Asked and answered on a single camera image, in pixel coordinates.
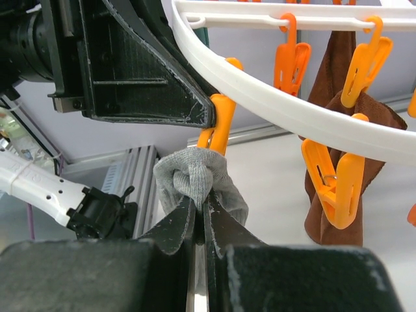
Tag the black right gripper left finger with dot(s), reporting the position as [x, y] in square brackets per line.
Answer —
[152, 273]

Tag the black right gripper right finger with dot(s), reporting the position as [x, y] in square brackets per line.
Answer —
[245, 274]

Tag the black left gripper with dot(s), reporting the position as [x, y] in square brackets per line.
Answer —
[131, 66]

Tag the orange clothespin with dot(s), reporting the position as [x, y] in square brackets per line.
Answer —
[366, 63]
[216, 138]
[338, 187]
[291, 59]

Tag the grey sock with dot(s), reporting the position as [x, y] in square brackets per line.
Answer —
[194, 172]

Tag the white round clip hanger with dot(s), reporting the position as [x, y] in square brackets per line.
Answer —
[291, 113]

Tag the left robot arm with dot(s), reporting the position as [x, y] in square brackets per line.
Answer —
[34, 136]

